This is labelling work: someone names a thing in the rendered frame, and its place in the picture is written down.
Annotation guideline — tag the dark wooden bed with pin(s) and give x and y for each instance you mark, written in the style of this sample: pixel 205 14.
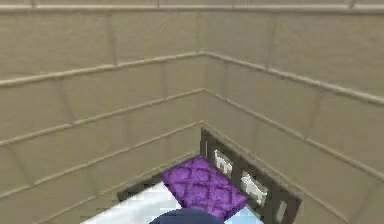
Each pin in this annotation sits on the dark wooden bed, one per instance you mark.
pixel 260 183

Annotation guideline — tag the purple quilted pillow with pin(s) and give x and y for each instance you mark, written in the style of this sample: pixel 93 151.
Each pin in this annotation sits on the purple quilted pillow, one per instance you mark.
pixel 204 188

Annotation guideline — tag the dark blue bowl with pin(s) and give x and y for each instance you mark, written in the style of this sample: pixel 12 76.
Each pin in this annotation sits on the dark blue bowl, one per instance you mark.
pixel 186 216

